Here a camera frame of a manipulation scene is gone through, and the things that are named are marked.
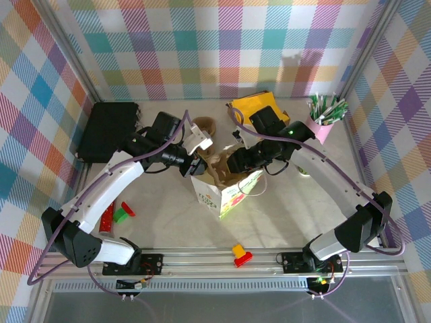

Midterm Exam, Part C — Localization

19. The white printed paper bag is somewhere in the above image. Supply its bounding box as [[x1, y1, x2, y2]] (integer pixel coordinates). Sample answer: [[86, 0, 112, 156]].
[[190, 147, 269, 221]]

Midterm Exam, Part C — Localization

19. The brown pulp cup carrier stack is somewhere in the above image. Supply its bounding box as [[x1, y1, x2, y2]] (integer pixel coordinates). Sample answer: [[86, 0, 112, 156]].
[[192, 116, 218, 135]]

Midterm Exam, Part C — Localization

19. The yellow paper napkin stack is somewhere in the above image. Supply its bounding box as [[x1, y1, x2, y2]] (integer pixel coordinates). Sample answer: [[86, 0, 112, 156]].
[[226, 90, 291, 125]]

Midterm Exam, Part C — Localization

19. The black carrying case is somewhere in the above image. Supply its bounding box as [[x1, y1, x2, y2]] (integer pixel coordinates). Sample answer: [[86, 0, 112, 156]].
[[75, 102, 141, 164]]

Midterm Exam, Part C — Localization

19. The pink cylindrical holder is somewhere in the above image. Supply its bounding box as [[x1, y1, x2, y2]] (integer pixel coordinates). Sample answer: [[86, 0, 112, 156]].
[[304, 114, 336, 145]]

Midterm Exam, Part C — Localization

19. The bundle of green white straws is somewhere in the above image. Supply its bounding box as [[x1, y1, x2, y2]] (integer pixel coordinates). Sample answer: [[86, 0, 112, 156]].
[[306, 94, 350, 126]]

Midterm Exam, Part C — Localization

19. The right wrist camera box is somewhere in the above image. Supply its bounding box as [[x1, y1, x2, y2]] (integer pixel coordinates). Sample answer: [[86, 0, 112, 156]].
[[231, 129, 252, 149]]

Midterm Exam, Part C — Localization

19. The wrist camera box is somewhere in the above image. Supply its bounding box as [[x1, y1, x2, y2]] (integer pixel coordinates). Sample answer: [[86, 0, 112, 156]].
[[183, 123, 213, 156], [231, 129, 252, 149]]

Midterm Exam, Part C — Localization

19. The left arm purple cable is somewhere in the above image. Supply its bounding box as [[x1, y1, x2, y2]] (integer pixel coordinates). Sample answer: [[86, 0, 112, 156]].
[[26, 109, 193, 297]]

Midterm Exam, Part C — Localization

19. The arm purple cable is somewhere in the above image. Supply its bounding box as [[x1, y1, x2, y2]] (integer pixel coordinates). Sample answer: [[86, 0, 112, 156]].
[[230, 107, 407, 299], [26, 109, 193, 297]]

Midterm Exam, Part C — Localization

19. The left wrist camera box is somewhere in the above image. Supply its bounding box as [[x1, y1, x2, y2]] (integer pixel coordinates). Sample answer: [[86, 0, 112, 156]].
[[183, 123, 213, 156]]

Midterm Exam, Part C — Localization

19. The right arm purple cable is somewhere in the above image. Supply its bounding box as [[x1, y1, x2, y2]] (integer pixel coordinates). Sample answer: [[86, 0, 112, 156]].
[[230, 107, 407, 299]]

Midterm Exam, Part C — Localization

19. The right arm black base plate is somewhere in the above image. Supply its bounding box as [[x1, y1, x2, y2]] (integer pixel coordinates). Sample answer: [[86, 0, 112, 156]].
[[281, 251, 344, 274]]

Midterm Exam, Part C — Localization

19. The aluminium frame post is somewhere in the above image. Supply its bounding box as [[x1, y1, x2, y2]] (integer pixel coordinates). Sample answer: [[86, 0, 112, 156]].
[[338, 0, 405, 100], [32, 0, 104, 104]]

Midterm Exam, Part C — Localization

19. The aluminium frame rail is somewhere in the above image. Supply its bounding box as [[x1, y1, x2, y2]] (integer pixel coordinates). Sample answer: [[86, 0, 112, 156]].
[[36, 248, 410, 280]]

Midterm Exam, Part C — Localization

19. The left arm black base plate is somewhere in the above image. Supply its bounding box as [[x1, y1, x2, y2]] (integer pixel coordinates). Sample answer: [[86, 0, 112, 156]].
[[102, 252, 165, 277]]

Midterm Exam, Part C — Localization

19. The small wired connector board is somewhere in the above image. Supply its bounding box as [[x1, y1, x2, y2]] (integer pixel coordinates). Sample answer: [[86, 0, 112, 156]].
[[116, 278, 149, 291], [308, 276, 333, 293]]

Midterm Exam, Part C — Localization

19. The grey perforated cable duct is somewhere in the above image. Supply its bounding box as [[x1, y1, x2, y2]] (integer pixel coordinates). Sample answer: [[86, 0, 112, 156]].
[[53, 281, 310, 294]]

